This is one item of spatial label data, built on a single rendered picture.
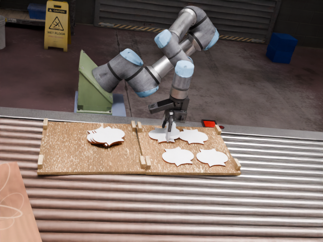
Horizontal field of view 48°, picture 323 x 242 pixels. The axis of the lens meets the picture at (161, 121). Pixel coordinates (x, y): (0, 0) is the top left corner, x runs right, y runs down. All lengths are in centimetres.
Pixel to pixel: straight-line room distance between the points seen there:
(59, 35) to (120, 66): 317
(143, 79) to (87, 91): 29
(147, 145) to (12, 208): 68
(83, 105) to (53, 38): 316
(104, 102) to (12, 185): 81
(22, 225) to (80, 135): 63
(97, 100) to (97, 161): 49
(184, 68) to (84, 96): 60
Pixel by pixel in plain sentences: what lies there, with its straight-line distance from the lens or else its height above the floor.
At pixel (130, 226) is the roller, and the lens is 125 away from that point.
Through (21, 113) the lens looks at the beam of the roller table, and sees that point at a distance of 180.
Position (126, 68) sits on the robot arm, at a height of 112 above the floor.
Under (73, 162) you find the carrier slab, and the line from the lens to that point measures 146.
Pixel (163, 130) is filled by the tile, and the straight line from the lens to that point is 168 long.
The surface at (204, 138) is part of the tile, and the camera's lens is 171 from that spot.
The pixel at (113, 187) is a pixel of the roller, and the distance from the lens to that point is 139.
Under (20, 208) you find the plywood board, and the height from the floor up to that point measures 104.
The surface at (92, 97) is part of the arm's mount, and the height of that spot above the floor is 96.
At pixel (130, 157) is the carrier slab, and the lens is 150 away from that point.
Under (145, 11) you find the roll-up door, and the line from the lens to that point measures 617.
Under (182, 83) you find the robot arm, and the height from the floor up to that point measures 123.
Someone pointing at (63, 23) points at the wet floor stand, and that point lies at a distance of 496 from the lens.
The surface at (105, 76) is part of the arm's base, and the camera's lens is 186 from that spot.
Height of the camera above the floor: 184
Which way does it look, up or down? 30 degrees down
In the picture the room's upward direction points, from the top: 10 degrees clockwise
